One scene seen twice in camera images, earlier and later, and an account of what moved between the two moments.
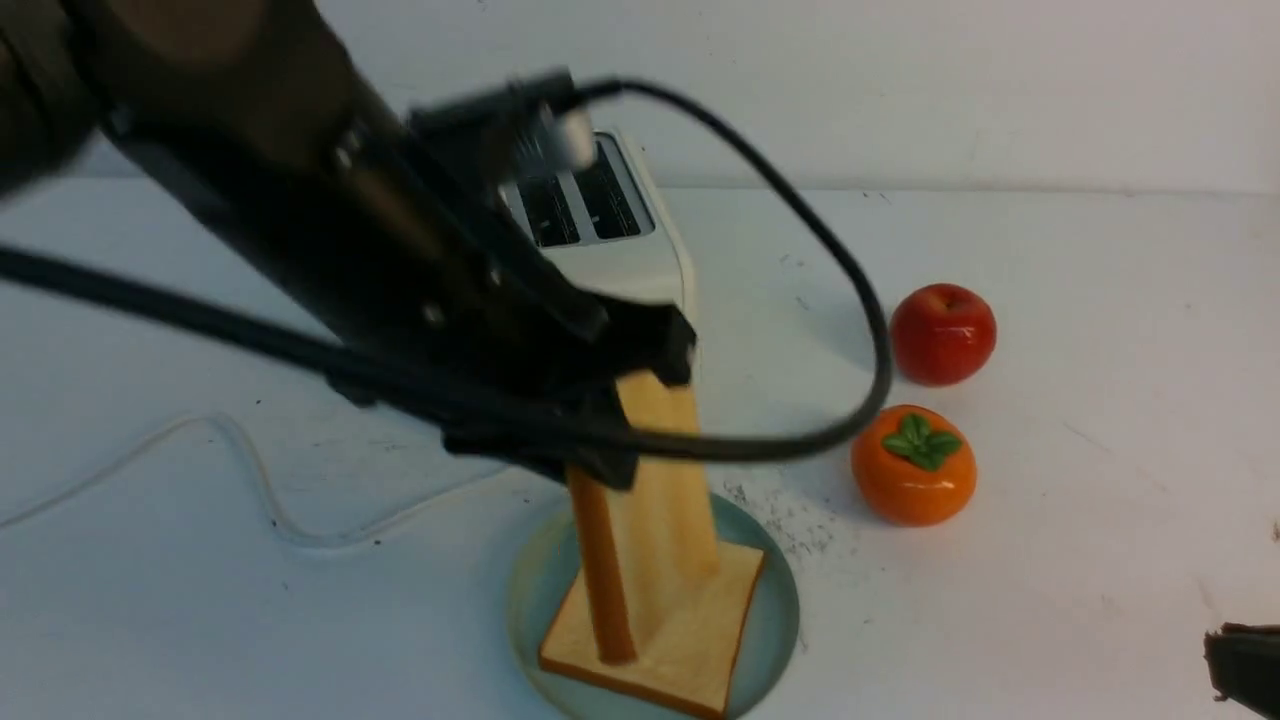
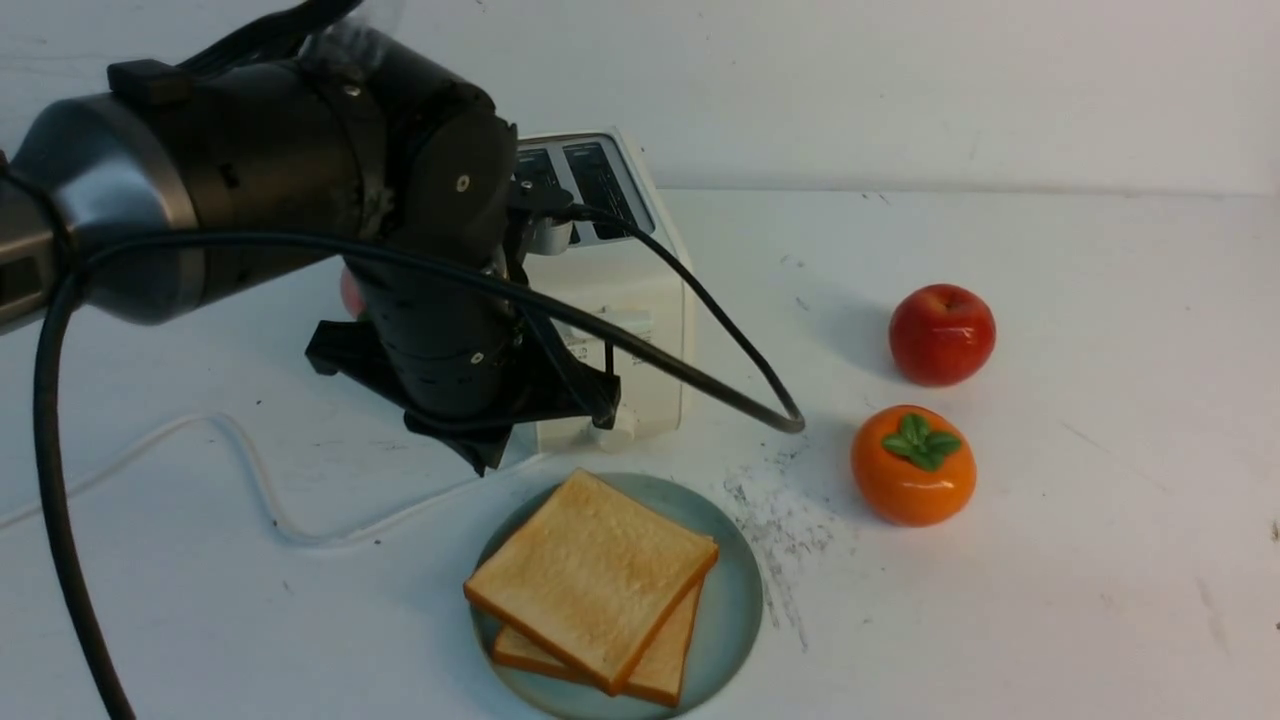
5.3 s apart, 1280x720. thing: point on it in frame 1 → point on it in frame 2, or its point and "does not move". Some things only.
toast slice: x=647 y=550 → x=592 y=576
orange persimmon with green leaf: x=914 y=466 does not move
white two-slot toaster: x=611 y=224 does not move
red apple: x=942 y=335 does not move
